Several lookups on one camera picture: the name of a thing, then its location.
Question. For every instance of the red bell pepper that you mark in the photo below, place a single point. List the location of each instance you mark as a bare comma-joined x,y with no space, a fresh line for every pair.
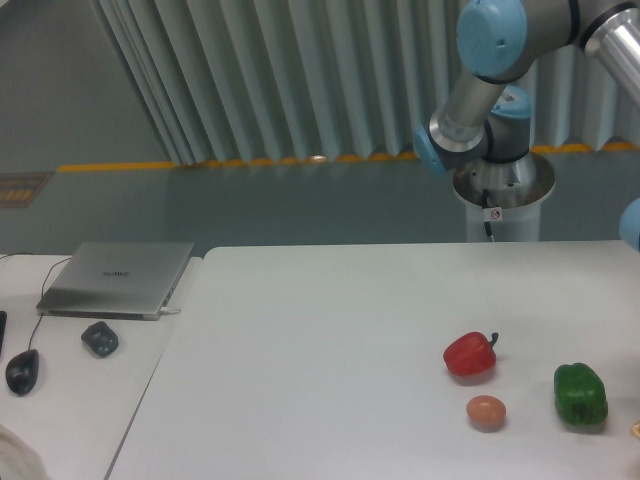
471,354

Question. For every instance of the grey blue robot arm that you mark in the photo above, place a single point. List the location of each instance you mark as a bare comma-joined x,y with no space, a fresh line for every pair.
482,133

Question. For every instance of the yellow bread at edge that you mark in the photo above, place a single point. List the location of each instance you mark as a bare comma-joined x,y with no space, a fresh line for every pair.
636,430

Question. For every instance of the white corrugated folding screen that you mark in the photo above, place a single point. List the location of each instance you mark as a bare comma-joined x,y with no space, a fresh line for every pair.
278,79

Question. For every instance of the silver laptop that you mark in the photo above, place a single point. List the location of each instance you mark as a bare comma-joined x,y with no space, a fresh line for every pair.
117,280

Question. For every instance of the brown egg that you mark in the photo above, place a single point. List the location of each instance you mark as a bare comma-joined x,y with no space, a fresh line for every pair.
486,411

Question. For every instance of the small black plastic object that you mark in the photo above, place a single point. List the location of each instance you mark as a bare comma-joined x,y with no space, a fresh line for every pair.
101,339

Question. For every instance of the white side table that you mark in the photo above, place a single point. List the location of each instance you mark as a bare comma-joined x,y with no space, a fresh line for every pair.
79,411

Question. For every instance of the green bell pepper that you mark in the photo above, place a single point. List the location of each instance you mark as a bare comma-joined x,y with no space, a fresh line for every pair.
579,395

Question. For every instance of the black computer mouse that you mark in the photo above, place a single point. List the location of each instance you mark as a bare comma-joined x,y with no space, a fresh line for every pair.
22,372

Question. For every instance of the black device at edge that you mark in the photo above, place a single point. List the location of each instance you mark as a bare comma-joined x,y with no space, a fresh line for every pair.
3,323

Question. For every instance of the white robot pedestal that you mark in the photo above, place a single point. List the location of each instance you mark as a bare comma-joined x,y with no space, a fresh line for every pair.
503,201

